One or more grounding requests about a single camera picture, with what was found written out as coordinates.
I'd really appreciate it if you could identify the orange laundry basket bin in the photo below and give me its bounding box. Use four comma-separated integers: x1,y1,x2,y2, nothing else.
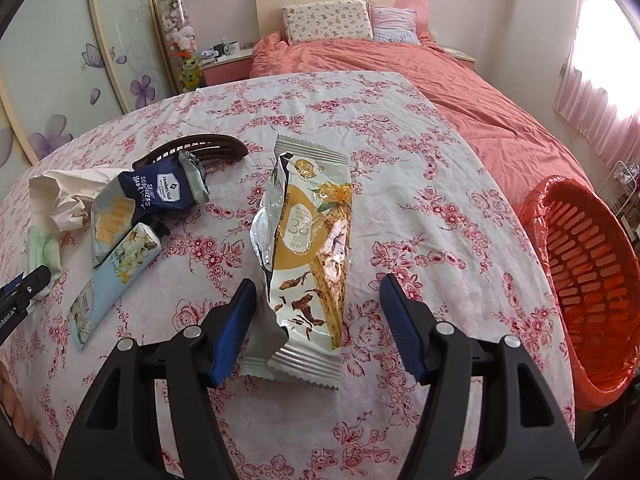
518,176,639,411

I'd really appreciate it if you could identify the floral hand cream tube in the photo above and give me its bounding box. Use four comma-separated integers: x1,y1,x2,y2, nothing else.
68,214,169,349

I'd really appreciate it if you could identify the navy soda cracker bag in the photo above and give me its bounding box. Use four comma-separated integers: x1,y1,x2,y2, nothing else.
91,150,208,268

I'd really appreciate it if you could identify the yellow green plush toy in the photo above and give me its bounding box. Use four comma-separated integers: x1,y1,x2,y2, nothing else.
180,55,203,92

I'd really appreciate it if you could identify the pink white nightstand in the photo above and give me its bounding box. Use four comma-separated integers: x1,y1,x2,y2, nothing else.
202,48,253,86

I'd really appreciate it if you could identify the white wire rack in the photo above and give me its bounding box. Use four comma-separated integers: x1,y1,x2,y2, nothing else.
598,159,639,242

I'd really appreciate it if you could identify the white mug on nightstand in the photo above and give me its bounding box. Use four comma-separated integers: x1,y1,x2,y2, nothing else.
224,41,240,55

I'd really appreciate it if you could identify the crumpled white tissue paper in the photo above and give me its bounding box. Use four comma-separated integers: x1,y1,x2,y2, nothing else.
28,167,124,235

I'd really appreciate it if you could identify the pale green wrapper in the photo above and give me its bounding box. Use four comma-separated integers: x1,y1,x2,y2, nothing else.
27,226,62,300

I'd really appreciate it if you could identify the wardrobe with purple flowers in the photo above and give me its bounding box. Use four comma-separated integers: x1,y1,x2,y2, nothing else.
1,0,174,186

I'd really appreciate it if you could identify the floral cream pillow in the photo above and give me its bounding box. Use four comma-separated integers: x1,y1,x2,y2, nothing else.
282,0,373,44

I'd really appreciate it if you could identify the dark brown hair clip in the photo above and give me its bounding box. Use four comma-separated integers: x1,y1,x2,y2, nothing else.
132,133,248,169

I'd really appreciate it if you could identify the striped pink pillow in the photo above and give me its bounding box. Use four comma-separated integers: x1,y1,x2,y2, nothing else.
368,1,420,44

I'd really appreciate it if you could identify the floral pink white tablecloth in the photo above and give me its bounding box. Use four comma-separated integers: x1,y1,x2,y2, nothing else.
1,72,575,479

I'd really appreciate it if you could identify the gold white snack wrapper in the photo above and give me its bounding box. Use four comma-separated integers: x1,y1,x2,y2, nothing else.
242,136,352,389

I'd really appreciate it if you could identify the salmon pink bed duvet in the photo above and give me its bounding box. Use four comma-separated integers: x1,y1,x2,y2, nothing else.
250,32,593,208

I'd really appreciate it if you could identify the pink window curtain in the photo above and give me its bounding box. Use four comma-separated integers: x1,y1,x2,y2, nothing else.
553,0,639,166

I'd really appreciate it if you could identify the plush toy display tube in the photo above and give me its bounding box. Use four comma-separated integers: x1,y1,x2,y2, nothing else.
160,0,200,92

